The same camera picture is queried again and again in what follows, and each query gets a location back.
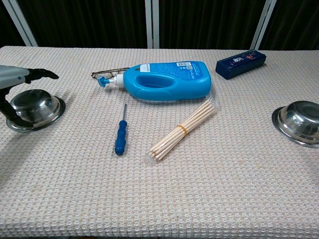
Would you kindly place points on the upright white frame post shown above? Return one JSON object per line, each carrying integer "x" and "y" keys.
{"x": 152, "y": 23}

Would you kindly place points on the slanted white frame post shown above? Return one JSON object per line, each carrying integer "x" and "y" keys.
{"x": 263, "y": 25}
{"x": 21, "y": 25}

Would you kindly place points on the blue detergent bottle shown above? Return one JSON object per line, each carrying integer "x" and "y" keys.
{"x": 174, "y": 84}

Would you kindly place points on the black and grey left hand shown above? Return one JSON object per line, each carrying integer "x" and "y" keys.
{"x": 12, "y": 74}

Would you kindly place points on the dark curtain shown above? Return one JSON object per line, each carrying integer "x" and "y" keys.
{"x": 87, "y": 22}

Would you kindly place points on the beige waffle tablecloth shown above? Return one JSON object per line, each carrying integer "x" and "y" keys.
{"x": 159, "y": 194}

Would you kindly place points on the wrapped bundle of wooden sticks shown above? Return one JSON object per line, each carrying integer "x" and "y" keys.
{"x": 174, "y": 137}

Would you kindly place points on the dark blue rectangular box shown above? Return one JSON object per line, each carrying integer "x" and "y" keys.
{"x": 240, "y": 64}

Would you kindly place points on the stainless steel bowl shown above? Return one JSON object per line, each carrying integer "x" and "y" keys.
{"x": 37, "y": 104}
{"x": 299, "y": 122}

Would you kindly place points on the dark-framed eyeglasses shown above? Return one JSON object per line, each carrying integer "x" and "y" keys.
{"x": 106, "y": 74}

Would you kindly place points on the yellow rubber band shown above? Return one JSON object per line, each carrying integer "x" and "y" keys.
{"x": 183, "y": 130}

